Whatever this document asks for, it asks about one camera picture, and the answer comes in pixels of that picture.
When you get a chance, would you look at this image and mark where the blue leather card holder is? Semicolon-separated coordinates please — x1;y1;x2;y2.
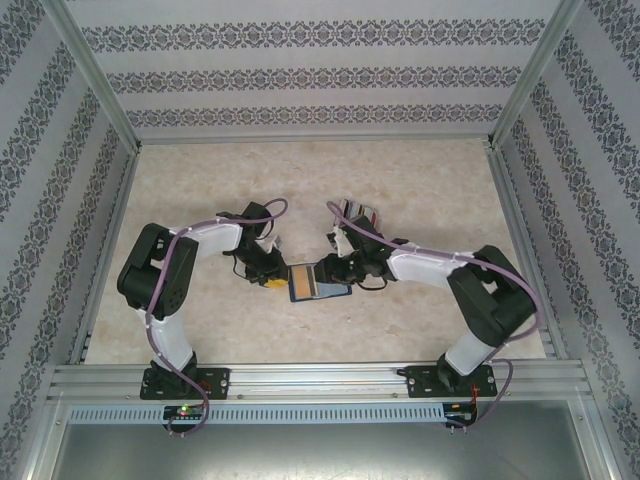
288;263;354;304

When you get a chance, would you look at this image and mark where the orange striped credit card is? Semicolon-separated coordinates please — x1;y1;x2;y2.
291;265;317;302

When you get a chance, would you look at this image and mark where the clear acrylic card rack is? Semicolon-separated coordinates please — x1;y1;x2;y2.
338;197;384;232

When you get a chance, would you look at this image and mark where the small controller circuit board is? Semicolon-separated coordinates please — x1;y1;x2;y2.
163;402;207;422
443;399;480;426

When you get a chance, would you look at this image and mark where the grey sheet metal shelf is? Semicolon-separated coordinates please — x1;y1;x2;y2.
19;399;621;480

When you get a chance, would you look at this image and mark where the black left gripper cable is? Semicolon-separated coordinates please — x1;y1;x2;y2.
222;249;252;282

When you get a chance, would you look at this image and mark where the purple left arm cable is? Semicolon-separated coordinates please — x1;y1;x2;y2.
144;198;291;436

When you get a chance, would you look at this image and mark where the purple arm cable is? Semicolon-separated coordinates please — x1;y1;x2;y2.
325;199;542;431
144;198;291;436

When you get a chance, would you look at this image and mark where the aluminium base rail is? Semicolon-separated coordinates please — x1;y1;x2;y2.
47;363;589;404

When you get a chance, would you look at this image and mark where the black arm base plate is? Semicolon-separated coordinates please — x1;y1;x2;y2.
398;364;500;400
141;367;232;402

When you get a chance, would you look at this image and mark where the aluminium back rail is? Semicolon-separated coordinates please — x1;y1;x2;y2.
133;131;495;148

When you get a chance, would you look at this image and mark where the slotted grey cable duct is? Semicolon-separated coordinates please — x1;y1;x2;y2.
66;402;449;426

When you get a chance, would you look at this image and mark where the aluminium side rail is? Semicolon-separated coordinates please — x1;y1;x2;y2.
484;142;574;364
67;144;144;366

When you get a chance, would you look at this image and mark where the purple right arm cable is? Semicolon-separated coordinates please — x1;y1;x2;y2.
325;199;542;431

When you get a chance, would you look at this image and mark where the aluminium frame post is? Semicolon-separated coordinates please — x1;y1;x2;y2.
39;0;142;151
487;0;586;151

